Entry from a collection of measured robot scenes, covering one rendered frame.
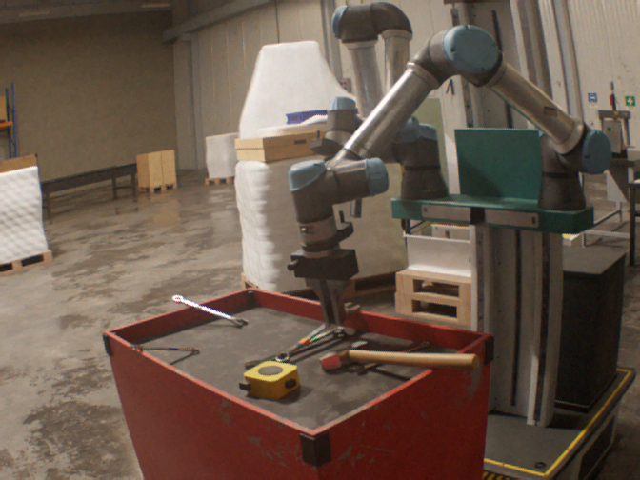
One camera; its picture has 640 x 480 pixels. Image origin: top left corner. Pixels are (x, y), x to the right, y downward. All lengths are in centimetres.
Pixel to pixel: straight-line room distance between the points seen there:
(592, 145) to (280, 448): 100
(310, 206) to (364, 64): 76
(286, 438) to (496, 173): 119
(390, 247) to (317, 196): 370
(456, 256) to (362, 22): 258
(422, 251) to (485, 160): 250
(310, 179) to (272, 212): 333
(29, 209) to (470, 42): 740
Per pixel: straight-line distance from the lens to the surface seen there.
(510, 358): 211
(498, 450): 197
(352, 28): 187
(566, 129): 147
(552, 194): 162
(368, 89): 190
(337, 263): 125
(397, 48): 179
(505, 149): 185
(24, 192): 826
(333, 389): 109
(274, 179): 451
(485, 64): 132
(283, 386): 108
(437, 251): 426
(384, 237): 487
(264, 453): 98
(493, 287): 204
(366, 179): 125
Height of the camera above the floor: 136
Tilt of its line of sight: 12 degrees down
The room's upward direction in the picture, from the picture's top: 5 degrees counter-clockwise
